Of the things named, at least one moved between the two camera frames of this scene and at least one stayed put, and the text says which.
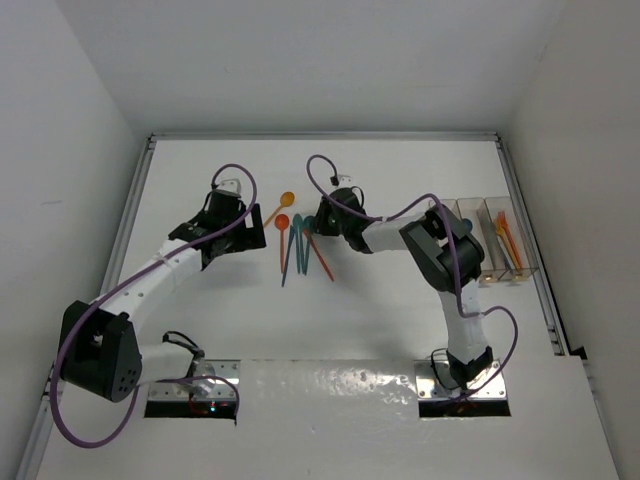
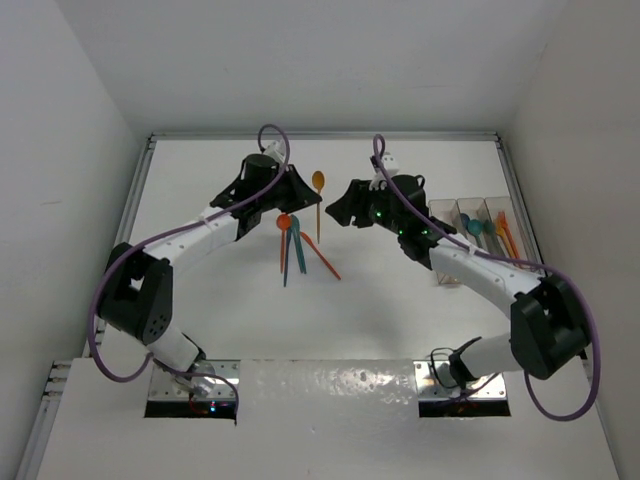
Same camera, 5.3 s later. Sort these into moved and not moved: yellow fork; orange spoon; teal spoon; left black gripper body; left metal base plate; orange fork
Moved: teal spoon; left black gripper body
Not moved: yellow fork; orange spoon; left metal base plate; orange fork
